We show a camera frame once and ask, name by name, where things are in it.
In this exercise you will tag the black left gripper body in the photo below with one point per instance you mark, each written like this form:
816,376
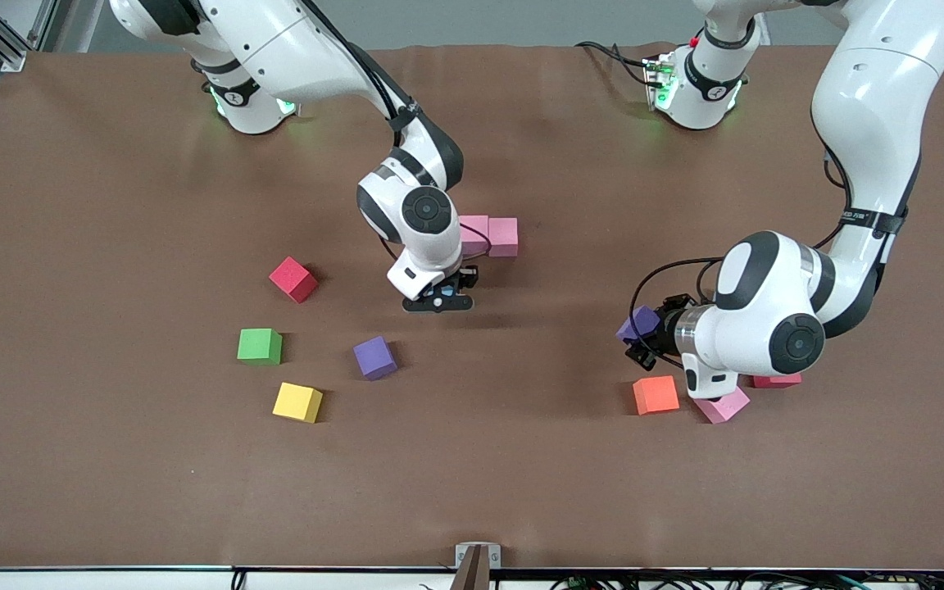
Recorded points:
663,330

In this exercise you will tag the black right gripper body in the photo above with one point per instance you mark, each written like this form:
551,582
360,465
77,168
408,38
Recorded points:
464,279

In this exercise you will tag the purple foam cube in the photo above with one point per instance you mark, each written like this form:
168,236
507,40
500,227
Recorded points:
636,325
374,358

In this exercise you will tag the pink foam cube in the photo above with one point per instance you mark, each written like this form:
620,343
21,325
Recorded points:
726,408
503,238
476,229

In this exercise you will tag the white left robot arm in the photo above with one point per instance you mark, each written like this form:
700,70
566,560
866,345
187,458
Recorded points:
767,328

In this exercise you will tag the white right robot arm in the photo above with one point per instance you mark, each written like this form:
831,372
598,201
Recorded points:
427,209

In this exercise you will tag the orange foam cube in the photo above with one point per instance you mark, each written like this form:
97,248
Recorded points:
655,395

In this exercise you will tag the red foam cube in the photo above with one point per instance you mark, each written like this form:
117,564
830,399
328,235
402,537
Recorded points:
777,381
292,280

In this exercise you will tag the brown table cover sheet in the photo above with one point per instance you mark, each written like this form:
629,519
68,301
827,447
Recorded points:
472,475

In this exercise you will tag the yellow foam cube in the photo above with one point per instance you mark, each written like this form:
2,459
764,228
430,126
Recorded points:
297,402

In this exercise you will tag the green foam cube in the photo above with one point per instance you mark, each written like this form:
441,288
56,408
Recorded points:
259,346

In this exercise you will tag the grey connector plate green light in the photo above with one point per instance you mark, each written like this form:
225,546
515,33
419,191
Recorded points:
659,82

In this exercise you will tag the small grey metal bracket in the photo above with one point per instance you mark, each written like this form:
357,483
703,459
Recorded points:
462,557

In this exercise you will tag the brown camera mount strip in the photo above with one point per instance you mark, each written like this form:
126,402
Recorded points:
472,574

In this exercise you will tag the white table edge rail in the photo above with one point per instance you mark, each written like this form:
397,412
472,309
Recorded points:
111,580

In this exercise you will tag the aluminium frame profile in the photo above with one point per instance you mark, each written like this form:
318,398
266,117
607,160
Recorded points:
11,56

